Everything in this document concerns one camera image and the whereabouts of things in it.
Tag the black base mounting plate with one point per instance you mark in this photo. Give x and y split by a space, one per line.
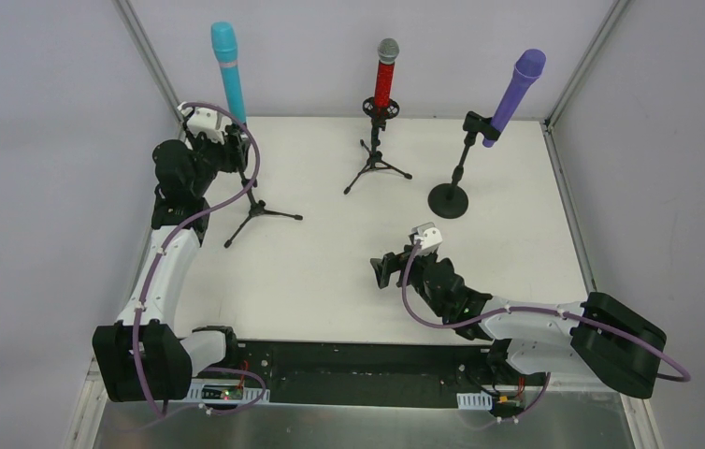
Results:
370 375

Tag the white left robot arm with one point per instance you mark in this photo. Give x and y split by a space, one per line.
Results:
139 356

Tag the teal microphone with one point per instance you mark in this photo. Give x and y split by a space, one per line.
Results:
224 44

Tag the left circuit board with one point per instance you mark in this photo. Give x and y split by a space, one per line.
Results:
214 392

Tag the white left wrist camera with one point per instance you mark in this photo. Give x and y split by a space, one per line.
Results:
198 120

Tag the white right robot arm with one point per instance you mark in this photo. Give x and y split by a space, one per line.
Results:
599 337

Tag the black round-base mic stand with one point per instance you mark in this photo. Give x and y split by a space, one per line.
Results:
449 200

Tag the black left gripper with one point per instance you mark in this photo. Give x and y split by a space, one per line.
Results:
228 152

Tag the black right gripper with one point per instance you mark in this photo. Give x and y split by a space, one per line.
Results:
402 263

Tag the red glitter microphone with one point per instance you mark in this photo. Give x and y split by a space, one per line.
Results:
388 51

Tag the black clip tripod stand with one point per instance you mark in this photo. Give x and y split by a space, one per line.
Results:
257 208

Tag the circuit board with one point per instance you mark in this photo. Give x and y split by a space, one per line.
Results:
214 392
506 409

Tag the black shock-mount tripod stand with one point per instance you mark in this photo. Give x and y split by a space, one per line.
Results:
379 116

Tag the purple microphone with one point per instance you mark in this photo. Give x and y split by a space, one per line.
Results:
526 70

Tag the right circuit board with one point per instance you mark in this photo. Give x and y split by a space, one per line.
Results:
506 409

